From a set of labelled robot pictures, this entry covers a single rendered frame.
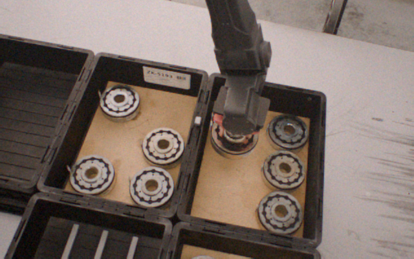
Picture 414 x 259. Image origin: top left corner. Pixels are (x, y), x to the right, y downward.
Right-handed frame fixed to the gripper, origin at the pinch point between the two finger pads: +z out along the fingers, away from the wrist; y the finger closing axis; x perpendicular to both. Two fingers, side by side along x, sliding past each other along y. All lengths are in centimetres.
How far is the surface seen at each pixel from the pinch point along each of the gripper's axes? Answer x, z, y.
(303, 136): 11.6, 13.8, 16.4
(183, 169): -9.9, 6.4, -8.4
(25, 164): -17, 17, -46
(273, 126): 12.1, 13.9, 8.5
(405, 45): 152, 103, 79
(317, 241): -16.4, 5.6, 22.2
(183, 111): 10.8, 17.2, -15.3
